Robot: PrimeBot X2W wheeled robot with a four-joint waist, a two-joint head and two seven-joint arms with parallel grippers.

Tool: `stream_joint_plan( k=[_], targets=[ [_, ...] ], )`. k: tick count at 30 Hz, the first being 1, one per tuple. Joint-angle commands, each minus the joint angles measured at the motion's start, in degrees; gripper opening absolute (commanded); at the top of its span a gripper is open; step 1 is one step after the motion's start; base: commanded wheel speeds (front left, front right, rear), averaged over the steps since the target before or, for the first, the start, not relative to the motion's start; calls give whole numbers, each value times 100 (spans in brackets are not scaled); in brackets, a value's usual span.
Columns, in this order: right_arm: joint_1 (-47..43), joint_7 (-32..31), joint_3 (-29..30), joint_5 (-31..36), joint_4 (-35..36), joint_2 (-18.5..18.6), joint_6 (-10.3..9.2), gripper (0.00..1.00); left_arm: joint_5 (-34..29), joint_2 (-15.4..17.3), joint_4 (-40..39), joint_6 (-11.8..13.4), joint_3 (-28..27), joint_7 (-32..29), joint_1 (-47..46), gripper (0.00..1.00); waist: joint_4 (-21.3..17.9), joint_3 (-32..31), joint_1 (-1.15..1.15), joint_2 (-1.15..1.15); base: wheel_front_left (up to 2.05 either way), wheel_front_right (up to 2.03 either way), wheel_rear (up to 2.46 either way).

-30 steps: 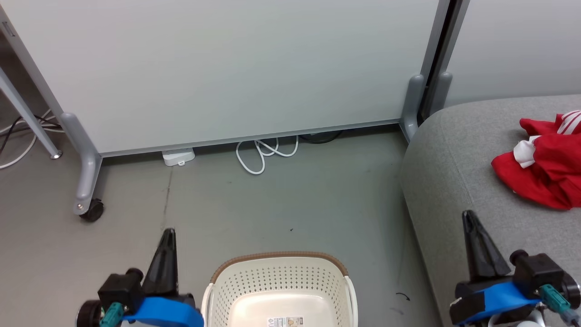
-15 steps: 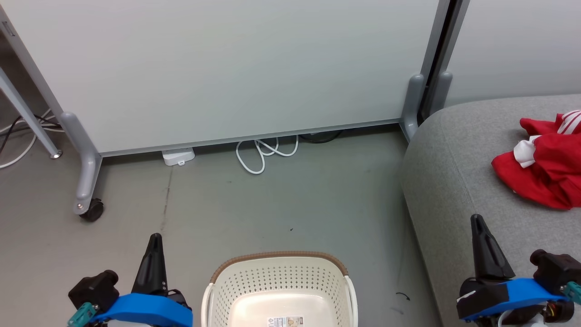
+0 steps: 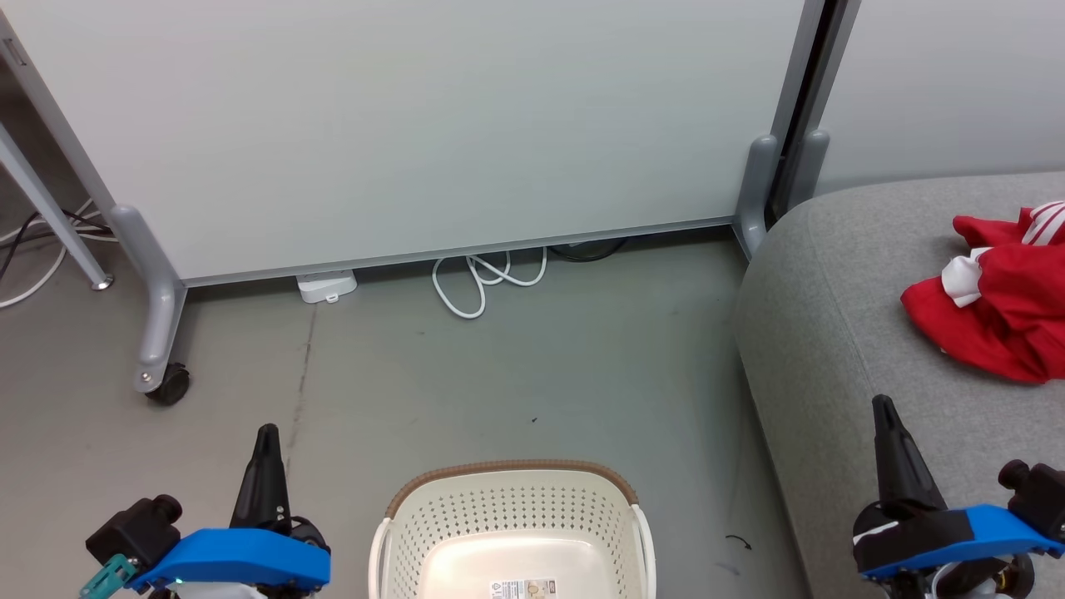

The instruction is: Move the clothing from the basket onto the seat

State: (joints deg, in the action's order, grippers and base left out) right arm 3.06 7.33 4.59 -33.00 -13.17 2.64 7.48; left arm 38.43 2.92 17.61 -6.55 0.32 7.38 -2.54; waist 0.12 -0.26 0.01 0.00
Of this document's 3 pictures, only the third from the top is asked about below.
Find white power adapter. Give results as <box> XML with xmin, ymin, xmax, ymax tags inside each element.
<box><xmin>296</xmin><ymin>270</ymin><xmax>359</xmax><ymax>305</ymax></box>

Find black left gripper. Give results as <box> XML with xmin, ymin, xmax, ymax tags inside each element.
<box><xmin>85</xmin><ymin>423</ymin><xmax>293</xmax><ymax>573</ymax></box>

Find grey metal table leg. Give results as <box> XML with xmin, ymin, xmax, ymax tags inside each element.
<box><xmin>0</xmin><ymin>123</ymin><xmax>116</xmax><ymax>291</ymax></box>

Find black caster wheel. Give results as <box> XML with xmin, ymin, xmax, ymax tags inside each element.
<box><xmin>145</xmin><ymin>363</ymin><xmax>191</xmax><ymax>407</ymax></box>

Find white floor cable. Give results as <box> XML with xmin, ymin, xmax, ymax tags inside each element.
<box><xmin>0</xmin><ymin>198</ymin><xmax>97</xmax><ymax>310</ymax></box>

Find black cable under partition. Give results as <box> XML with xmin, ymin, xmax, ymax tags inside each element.
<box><xmin>547</xmin><ymin>238</ymin><xmax>630</xmax><ymax>264</ymax></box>

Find red garment wide white band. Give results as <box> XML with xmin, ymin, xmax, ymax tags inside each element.
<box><xmin>900</xmin><ymin>243</ymin><xmax>1065</xmax><ymax>386</ymax></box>

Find grey partition foot with caster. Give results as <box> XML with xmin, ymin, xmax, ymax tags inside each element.
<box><xmin>110</xmin><ymin>205</ymin><xmax>191</xmax><ymax>407</ymax></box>

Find large white partition panel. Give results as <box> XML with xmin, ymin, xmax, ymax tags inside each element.
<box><xmin>0</xmin><ymin>0</ymin><xmax>826</xmax><ymax>289</ymax></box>

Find coiled white cable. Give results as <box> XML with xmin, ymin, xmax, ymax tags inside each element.
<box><xmin>431</xmin><ymin>246</ymin><xmax>549</xmax><ymax>320</ymax></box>

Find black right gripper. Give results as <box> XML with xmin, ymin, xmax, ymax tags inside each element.
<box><xmin>870</xmin><ymin>394</ymin><xmax>1065</xmax><ymax>543</ymax></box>

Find grey fabric sofa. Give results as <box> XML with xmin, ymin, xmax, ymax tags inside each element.
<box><xmin>733</xmin><ymin>171</ymin><xmax>1065</xmax><ymax>599</ymax></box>

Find black left arm cable teal plug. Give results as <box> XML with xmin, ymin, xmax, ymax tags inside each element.
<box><xmin>80</xmin><ymin>554</ymin><xmax>139</xmax><ymax>599</ymax></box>

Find cream perforated laundry basket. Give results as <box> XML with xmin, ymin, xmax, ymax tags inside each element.
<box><xmin>368</xmin><ymin>459</ymin><xmax>659</xmax><ymax>599</ymax></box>

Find black floor cables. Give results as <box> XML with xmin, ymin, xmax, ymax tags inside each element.
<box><xmin>0</xmin><ymin>208</ymin><xmax>117</xmax><ymax>280</ymax></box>

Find white basket label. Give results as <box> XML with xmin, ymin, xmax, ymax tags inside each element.
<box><xmin>488</xmin><ymin>579</ymin><xmax>557</xmax><ymax>599</ymax></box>

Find narrow white partition panel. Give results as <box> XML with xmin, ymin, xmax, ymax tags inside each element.
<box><xmin>811</xmin><ymin>0</ymin><xmax>1065</xmax><ymax>197</ymax></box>

